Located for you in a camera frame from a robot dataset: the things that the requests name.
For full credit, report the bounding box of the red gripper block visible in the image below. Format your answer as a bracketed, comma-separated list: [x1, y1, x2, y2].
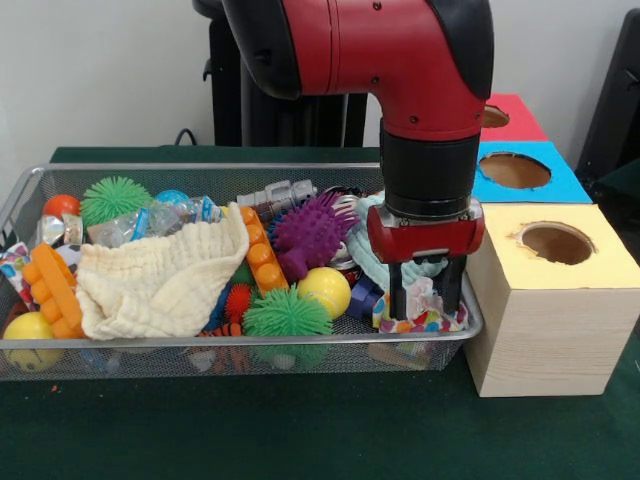
[367, 197, 486, 320]

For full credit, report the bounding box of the colourful dotted cloth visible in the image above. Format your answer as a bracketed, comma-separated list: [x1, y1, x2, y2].
[372, 277, 471, 335]

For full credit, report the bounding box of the wooden box with three holes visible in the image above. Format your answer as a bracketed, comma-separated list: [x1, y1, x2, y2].
[462, 92, 640, 399]

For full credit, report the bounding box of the mint green knitted cloth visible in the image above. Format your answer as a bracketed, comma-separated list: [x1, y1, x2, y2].
[345, 192, 454, 296]

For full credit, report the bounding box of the yellow plastic ball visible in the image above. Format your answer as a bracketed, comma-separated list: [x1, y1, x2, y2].
[297, 266, 353, 319]

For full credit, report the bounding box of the purple spiky rubber toy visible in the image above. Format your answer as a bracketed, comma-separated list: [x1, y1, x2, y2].
[269, 190, 362, 281]

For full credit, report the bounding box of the green spiky rubber ball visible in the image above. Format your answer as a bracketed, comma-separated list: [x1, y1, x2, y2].
[79, 174, 154, 229]
[243, 284, 335, 339]

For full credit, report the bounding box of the orange toy building brick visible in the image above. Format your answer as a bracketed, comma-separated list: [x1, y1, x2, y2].
[240, 205, 290, 296]
[22, 243, 86, 340]

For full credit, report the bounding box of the cream knitted cloth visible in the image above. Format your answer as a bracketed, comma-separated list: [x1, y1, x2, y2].
[75, 201, 251, 342]

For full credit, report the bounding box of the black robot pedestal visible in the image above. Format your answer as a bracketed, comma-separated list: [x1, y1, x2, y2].
[192, 0, 371, 149]

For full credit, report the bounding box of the silver wire mesh bin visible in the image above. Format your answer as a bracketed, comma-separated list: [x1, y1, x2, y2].
[0, 160, 485, 384]

